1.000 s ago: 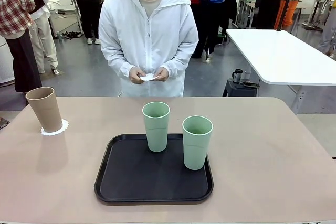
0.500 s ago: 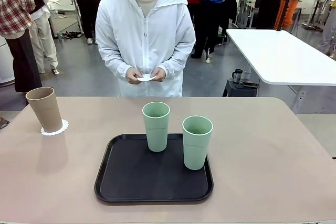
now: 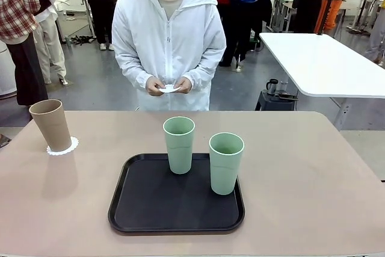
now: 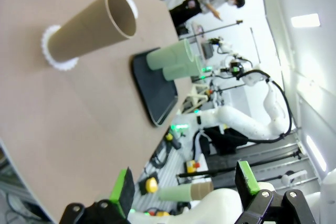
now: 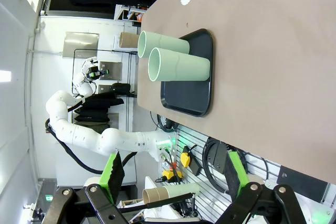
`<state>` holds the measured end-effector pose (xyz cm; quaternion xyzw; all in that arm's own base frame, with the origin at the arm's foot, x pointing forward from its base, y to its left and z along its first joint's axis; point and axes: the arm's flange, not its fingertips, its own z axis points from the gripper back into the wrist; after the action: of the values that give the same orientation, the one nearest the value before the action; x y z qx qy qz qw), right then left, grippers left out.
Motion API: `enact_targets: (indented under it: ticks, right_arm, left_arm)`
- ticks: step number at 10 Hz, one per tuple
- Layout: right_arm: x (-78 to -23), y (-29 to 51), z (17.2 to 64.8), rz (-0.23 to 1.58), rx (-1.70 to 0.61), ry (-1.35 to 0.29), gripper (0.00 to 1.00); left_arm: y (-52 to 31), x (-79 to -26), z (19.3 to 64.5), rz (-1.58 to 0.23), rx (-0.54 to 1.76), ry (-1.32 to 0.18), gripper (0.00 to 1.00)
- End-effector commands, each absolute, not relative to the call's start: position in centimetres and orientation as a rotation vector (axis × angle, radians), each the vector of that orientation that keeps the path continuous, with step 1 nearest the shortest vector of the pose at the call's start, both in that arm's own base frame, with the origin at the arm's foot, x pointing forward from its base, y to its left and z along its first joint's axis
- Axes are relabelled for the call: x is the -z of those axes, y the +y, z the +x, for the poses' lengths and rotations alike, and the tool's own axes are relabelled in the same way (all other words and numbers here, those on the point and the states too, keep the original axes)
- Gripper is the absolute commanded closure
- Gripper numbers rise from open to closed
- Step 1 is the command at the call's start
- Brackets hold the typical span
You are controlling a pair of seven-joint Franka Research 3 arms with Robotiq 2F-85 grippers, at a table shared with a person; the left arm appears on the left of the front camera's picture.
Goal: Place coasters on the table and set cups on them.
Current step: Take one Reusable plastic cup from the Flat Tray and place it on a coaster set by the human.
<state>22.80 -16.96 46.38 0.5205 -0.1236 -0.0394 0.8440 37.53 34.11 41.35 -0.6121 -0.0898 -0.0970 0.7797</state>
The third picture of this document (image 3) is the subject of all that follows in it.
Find person's left hand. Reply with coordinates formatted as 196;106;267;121
173;78;193;94

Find person's right hand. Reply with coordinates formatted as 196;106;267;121
146;76;167;97

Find white scalloped paper coaster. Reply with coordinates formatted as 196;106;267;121
158;84;182;94
46;136;80;156

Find green tall plastic cup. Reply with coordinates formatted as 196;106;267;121
208;132;245;196
162;116;196;175

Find brown tall plastic cup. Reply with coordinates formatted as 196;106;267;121
29;99;73;152

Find person's left forearm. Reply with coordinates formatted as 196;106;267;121
182;54;226;91

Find person's right forearm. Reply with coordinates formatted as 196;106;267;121
115;57;153;91

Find person in white jacket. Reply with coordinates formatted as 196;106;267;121
111;0;227;112

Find person in red shirt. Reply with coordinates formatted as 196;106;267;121
214;0;251;73

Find black and silver mug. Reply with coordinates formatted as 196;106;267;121
265;78;279;96

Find dark grey step stool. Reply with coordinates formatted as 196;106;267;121
254;89;298;112

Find person in black clothes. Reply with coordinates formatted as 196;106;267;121
76;0;117;51

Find black tools on stool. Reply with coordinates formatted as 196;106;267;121
278;91;300;102

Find person in white trousers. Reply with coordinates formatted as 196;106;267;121
23;0;68;85

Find black plastic serving tray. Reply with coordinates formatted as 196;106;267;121
107;152;246;234

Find white rounded table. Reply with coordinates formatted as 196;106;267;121
258;32;385;99

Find white round machine base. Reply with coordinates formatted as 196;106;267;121
0;40;18;100

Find white table leg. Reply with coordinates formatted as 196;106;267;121
330;97;353;131

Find person in plaid shirt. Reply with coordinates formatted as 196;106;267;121
0;0;49;107

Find black vertical pole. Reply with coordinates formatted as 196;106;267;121
314;0;342;36

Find person in grey trousers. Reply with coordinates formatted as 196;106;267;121
365;0;385;67

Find black straps on floor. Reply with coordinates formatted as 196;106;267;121
69;35;97;45

